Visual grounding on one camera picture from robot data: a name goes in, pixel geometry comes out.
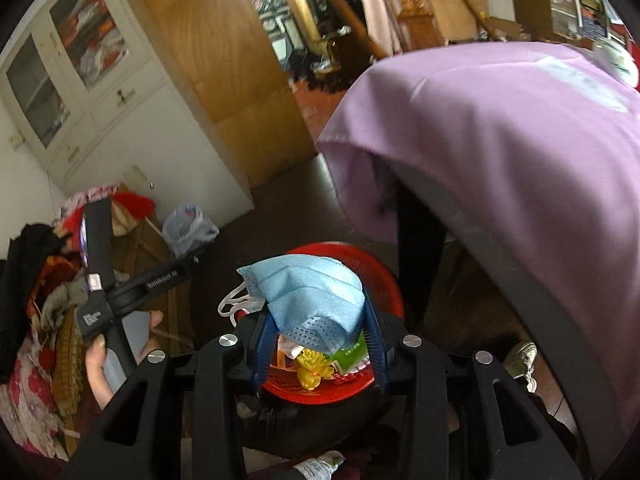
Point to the green tea drink carton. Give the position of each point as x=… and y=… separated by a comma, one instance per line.
x=351, y=360

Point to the person's left hand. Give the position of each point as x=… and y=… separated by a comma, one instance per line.
x=96, y=355

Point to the pink floral curtain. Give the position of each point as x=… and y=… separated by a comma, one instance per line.
x=380, y=27

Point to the white plastic bag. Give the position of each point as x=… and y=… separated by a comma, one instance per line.
x=188, y=228

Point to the red plastic trash basket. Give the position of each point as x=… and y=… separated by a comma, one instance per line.
x=384, y=293

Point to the white glass-door cabinet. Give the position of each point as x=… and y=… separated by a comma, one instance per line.
x=99, y=99

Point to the blue face mask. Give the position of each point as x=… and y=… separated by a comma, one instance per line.
x=316, y=302

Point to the wooden door panel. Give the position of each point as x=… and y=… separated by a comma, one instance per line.
x=225, y=54

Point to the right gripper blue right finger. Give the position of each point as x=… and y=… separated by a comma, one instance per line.
x=376, y=347

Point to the tall wooden display cabinet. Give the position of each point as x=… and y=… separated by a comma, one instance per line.
x=571, y=20

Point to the purple tablecloth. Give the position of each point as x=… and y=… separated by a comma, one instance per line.
x=529, y=153

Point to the white round ceramic jar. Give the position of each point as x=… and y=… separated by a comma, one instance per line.
x=614, y=59

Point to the yellow wrapper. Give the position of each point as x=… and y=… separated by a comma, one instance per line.
x=313, y=368

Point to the pile of colourful clothes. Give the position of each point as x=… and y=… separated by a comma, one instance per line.
x=42, y=285

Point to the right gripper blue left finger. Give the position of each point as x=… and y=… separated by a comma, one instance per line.
x=263, y=344

